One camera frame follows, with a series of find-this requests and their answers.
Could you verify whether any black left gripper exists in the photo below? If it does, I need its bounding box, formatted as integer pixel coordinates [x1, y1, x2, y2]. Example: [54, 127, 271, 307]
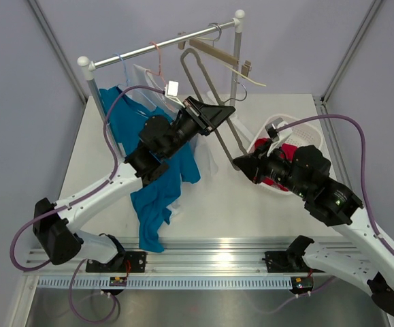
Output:
[162, 96, 234, 160]

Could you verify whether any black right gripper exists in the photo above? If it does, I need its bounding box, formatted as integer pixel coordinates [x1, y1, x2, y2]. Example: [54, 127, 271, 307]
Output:
[233, 138, 310, 199]

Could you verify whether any grey plastic hanger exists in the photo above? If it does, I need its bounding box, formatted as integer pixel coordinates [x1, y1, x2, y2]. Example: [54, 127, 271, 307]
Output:
[179, 47, 250, 171]

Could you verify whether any red t shirt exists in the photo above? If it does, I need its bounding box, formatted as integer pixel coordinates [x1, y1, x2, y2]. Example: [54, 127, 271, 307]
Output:
[252, 138, 297, 193]

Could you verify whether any pink wire hanger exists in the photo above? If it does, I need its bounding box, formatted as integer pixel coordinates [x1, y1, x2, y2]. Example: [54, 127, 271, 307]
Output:
[147, 41, 180, 112]

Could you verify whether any white t shirt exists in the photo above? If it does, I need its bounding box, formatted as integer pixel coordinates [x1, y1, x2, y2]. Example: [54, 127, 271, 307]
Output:
[130, 64, 218, 178]

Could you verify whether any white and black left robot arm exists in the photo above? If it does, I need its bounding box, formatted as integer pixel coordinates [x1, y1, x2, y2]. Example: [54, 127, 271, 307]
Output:
[33, 97, 235, 272]

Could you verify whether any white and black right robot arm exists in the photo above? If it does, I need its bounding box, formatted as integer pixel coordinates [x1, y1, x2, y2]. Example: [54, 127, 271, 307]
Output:
[233, 141, 394, 317]

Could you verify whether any wooden clip hanger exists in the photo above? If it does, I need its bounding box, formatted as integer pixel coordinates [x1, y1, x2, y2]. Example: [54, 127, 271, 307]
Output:
[187, 23, 267, 87]

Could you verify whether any blue t shirt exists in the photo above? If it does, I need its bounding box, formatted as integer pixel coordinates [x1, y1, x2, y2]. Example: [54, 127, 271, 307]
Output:
[109, 95, 201, 253]

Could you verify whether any white plastic laundry basket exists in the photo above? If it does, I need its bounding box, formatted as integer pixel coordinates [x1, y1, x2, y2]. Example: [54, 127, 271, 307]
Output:
[247, 113, 323, 196]

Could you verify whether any silver white clothes rack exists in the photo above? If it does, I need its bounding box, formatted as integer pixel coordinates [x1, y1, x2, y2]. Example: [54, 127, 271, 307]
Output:
[76, 9, 255, 164]

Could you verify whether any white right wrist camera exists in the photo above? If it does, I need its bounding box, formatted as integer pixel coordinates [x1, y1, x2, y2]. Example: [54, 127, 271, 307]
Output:
[265, 118, 293, 157]

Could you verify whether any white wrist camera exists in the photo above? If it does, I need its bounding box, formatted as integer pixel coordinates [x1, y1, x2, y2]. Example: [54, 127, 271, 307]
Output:
[163, 80, 184, 108]
[265, 118, 293, 157]

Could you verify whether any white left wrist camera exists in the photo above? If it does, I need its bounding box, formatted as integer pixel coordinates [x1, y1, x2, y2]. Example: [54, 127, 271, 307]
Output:
[163, 80, 184, 108]

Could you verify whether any aluminium mounting rail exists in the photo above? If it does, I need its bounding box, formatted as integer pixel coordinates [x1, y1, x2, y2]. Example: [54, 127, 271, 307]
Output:
[22, 237, 354, 276]

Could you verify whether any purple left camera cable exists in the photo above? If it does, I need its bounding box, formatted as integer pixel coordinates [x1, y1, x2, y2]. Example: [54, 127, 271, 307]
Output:
[10, 84, 167, 272]

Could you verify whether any purple camera cable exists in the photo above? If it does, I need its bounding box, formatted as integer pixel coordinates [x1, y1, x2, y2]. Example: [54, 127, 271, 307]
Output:
[10, 84, 167, 272]
[278, 114, 394, 266]

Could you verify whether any light blue wire hanger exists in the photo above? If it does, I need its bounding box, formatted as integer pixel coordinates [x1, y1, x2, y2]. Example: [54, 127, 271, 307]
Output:
[113, 52, 157, 112]

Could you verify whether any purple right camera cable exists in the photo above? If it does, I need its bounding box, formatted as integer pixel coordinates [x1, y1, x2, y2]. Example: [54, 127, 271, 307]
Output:
[278, 114, 394, 266]

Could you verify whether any white slotted cable duct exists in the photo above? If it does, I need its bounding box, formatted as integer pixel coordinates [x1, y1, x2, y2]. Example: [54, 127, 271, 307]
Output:
[37, 276, 293, 290]

